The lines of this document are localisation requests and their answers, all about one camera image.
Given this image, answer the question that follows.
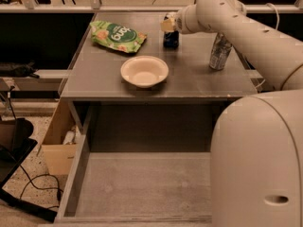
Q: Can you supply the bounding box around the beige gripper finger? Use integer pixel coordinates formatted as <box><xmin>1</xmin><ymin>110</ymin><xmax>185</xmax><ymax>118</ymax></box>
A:
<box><xmin>160</xmin><ymin>18</ymin><xmax>175</xmax><ymax>32</ymax></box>

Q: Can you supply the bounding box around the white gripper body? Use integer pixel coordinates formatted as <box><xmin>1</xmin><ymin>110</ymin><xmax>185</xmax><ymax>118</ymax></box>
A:
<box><xmin>174</xmin><ymin>5</ymin><xmax>205</xmax><ymax>34</ymax></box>

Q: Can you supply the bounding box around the blue pepsi can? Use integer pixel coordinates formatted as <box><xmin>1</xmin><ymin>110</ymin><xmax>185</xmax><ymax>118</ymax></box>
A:
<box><xmin>162</xmin><ymin>13</ymin><xmax>180</xmax><ymax>49</ymax></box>

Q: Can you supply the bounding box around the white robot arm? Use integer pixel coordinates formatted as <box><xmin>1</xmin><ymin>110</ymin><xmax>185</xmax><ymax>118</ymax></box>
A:
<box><xmin>161</xmin><ymin>0</ymin><xmax>303</xmax><ymax>227</ymax></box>

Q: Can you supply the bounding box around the silver energy drink can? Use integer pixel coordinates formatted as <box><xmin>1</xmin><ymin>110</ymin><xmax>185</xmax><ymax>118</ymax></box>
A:
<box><xmin>209</xmin><ymin>33</ymin><xmax>232</xmax><ymax>71</ymax></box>

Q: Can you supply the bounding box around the grey cabinet counter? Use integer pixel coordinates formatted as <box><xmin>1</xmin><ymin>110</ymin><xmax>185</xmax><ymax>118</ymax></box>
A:
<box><xmin>61</xmin><ymin>10</ymin><xmax>260</xmax><ymax>134</ymax></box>

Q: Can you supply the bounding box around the grey open drawer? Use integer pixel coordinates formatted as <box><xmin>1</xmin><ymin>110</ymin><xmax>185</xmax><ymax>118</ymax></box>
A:
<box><xmin>55</xmin><ymin>104</ymin><xmax>216</xmax><ymax>227</ymax></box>

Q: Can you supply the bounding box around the green chip bag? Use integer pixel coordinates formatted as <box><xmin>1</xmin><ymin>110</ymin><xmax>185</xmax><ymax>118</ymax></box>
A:
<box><xmin>90</xmin><ymin>21</ymin><xmax>147</xmax><ymax>53</ymax></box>

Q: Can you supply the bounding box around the white paper bowl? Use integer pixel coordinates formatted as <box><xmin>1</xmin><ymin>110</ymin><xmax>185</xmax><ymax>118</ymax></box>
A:
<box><xmin>120</xmin><ymin>56</ymin><xmax>169</xmax><ymax>88</ymax></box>

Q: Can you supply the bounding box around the cardboard box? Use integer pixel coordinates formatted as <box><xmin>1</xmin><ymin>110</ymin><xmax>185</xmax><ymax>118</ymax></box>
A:
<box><xmin>41</xmin><ymin>100</ymin><xmax>78</xmax><ymax>175</ymax></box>

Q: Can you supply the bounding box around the black chair base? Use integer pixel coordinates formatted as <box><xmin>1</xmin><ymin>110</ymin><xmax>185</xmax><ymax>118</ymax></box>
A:
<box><xmin>0</xmin><ymin>118</ymin><xmax>57</xmax><ymax>222</ymax></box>

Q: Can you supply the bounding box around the metal railing frame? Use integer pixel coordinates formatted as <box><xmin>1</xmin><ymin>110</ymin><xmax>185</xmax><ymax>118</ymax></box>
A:
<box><xmin>0</xmin><ymin>0</ymin><xmax>303</xmax><ymax>15</ymax></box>

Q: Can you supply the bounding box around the black floor cable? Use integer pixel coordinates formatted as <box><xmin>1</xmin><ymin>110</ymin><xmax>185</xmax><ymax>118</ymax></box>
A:
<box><xmin>0</xmin><ymin>145</ymin><xmax>64</xmax><ymax>210</ymax></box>

